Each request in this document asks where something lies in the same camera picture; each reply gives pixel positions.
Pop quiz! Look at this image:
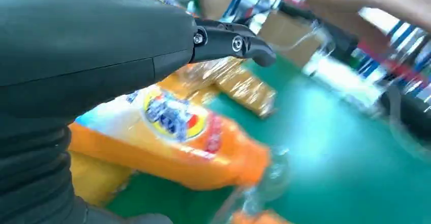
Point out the green table mat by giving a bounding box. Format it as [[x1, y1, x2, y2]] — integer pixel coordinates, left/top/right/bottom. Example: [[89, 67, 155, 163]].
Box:
[[106, 55, 431, 224]]

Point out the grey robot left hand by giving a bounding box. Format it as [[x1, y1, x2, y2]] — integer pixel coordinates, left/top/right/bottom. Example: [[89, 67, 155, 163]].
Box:
[[0, 0, 278, 129]]

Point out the yellow plastic sheet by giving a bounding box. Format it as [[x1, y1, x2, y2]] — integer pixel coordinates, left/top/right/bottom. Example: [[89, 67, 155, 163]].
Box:
[[69, 56, 277, 206]]

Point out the orange drink bottle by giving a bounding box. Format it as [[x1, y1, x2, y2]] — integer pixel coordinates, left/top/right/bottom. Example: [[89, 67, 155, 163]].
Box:
[[69, 84, 290, 196], [215, 188, 292, 224]]

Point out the brown cardboard box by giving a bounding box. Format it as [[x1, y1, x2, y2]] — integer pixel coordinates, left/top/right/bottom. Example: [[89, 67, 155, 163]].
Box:
[[257, 10, 322, 67]]

